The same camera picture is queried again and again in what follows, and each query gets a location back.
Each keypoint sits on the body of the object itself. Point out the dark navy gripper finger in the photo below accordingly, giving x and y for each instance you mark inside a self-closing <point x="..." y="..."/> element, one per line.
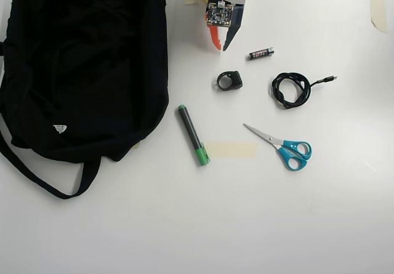
<point x="230" y="37"/>

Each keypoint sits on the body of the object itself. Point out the black AA battery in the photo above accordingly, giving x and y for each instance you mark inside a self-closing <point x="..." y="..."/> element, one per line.
<point x="260" y="54"/>

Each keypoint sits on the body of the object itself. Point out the green capped black marker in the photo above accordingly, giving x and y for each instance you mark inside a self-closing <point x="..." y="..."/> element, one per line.
<point x="189" y="126"/>

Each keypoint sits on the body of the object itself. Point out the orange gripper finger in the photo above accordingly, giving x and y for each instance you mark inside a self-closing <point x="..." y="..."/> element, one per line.
<point x="215" y="38"/>

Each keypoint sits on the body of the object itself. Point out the black fabric bag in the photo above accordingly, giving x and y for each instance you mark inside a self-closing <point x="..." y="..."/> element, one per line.
<point x="77" y="70"/>

